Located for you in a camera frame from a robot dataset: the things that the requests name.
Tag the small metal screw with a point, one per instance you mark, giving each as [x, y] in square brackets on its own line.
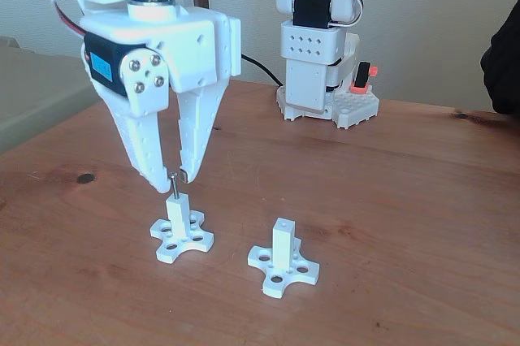
[175, 187]

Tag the beige plastic bin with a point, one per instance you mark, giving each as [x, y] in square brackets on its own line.
[32, 90]

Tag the person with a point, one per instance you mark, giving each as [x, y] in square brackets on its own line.
[503, 66]

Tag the white cross-base post stand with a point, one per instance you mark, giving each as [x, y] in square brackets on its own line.
[282, 244]
[178, 216]

